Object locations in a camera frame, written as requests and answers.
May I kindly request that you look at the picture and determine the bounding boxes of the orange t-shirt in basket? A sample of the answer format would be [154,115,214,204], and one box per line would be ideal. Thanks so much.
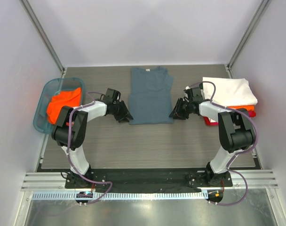
[46,88,82,125]

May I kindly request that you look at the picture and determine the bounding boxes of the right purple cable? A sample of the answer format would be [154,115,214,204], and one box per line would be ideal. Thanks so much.
[189,81,259,207]

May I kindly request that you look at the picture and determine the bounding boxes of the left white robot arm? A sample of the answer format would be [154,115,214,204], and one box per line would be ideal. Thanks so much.
[51,88,133,188]

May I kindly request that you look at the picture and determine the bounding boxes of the red folded t-shirt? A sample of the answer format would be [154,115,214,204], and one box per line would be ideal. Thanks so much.
[203,117,219,126]

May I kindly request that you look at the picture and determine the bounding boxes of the white folded t-shirt top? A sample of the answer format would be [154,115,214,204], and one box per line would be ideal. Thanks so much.
[203,77,258,106]

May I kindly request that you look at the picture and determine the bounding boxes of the teal plastic basket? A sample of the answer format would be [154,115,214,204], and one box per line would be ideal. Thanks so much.
[33,78,86,135]

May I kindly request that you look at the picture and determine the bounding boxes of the pink folded t-shirt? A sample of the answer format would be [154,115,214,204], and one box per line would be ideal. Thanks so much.
[248,111,256,118]

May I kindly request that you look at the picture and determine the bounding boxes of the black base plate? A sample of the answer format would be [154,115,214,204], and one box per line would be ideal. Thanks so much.
[65,168,233,193]

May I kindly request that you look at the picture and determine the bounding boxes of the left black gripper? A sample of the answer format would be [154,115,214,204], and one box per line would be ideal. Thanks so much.
[111,100,133,122]

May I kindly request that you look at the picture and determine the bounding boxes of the left aluminium frame post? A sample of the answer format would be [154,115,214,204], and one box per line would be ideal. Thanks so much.
[19,0,65,75]

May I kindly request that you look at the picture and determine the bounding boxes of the aluminium frame post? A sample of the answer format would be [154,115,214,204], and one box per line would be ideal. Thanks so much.
[19,0,65,75]
[226,0,271,71]

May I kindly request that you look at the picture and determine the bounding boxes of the orange folded t-shirt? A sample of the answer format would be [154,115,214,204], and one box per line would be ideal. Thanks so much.
[228,105,254,112]

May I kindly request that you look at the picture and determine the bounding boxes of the slotted cable duct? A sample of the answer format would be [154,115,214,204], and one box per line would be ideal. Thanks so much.
[32,190,208,202]

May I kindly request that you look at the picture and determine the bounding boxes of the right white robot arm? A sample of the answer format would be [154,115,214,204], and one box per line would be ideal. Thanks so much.
[169,88,256,186]

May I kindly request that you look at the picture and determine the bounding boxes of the right aluminium frame post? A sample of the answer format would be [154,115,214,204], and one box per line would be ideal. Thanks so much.
[226,0,271,71]

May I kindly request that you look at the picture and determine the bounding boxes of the blue-grey t-shirt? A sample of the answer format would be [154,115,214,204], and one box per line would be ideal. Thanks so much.
[128,66,174,125]

